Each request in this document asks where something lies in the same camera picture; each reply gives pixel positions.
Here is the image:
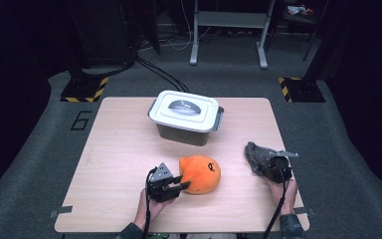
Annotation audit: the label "person's left hand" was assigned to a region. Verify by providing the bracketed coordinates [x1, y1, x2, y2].
[133, 189, 175, 231]

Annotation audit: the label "white thin cable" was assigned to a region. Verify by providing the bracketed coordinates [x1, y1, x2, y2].
[165, 0, 213, 52]

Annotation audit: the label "black floor cables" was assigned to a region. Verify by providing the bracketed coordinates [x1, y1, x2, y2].
[135, 56, 190, 94]

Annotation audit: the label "hand-held gripper black cable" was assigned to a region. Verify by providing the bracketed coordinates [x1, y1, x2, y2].
[141, 167, 158, 239]
[262, 162, 289, 239]

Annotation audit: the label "grey tape strip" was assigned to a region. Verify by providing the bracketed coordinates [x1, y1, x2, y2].
[294, 207, 316, 217]
[49, 205, 74, 219]

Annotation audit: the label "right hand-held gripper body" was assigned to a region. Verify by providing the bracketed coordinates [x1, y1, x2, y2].
[267, 150, 299, 184]

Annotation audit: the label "orange and white clutter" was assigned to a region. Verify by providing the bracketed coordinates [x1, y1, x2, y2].
[286, 4, 314, 17]

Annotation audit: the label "left hand-held gripper black cable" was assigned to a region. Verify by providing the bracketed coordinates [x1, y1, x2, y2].
[141, 167, 158, 239]

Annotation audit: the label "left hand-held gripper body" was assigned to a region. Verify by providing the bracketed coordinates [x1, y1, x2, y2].
[145, 162, 180, 203]

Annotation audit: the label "orange plush toy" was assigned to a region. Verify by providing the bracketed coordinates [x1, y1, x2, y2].
[178, 154, 222, 195]

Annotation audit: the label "white metal desk frame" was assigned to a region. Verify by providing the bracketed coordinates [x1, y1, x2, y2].
[189, 0, 277, 70]

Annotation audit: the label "person's leg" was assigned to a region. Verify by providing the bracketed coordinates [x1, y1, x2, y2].
[172, 233, 237, 239]

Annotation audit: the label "brown translucent storage box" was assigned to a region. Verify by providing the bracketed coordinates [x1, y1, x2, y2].
[155, 123, 210, 147]

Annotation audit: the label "person's right hand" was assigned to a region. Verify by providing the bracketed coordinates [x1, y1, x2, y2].
[264, 177, 298, 217]

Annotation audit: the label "black yellow striped stand base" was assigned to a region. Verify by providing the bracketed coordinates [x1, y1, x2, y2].
[278, 77, 326, 104]
[60, 77, 109, 104]

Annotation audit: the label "grey fluffy cloth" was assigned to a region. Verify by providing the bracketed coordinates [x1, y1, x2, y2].
[244, 141, 280, 177]

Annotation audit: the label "white lidded plastic box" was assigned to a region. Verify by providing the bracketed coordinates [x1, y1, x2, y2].
[147, 90, 225, 133]

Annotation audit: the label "black equipment cabinet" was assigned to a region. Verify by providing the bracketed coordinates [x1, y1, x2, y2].
[64, 0, 137, 68]

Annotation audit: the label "right hand-held gripper black cable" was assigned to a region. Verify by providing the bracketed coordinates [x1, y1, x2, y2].
[262, 162, 289, 239]

